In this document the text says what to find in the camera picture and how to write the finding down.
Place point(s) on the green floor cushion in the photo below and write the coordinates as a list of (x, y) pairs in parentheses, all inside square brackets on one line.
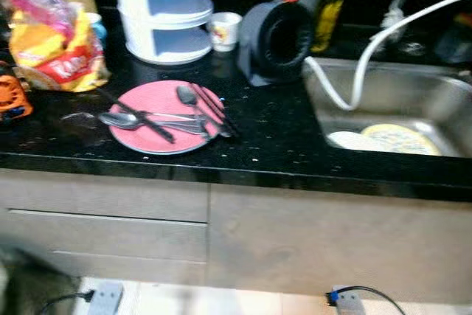
[(29, 285)]

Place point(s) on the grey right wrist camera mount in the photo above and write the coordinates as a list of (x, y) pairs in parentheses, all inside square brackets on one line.
[(350, 304)]

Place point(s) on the white cartoon print cup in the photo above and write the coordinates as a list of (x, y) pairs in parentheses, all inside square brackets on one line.
[(225, 31)]

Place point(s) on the black round blower fan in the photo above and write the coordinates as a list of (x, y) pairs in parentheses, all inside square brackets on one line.
[(254, 57)]

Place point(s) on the yellow floral plate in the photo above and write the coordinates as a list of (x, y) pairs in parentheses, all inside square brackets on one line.
[(402, 139)]

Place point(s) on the white tiered storage rack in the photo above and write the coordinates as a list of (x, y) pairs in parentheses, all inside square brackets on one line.
[(133, 5)]

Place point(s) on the orange black handheld fan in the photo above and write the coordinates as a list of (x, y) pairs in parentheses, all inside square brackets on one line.
[(13, 97)]

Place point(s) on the dark rectangular container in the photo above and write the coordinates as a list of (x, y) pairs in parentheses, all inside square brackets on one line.
[(453, 42)]

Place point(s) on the large silver spoon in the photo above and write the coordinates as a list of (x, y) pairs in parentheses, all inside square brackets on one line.
[(118, 119)]

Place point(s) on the yellow red snack bag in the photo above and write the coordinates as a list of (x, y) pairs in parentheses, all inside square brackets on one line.
[(59, 57)]

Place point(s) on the small silver spoon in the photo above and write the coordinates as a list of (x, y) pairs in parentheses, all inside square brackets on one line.
[(186, 95)]

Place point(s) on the blue mug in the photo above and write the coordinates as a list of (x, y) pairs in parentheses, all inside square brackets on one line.
[(98, 29)]

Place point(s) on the yellow oil bottle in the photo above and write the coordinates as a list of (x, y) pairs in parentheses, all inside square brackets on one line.
[(328, 20)]

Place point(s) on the stainless steel sink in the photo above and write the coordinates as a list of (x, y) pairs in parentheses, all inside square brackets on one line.
[(413, 101)]

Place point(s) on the dark chopstick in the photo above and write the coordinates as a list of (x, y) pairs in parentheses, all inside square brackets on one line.
[(221, 112), (214, 108)]

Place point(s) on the pink round plate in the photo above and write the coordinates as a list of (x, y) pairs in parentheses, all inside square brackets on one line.
[(158, 97)]

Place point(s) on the white round plate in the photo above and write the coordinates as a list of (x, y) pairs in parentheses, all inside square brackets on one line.
[(346, 140)]

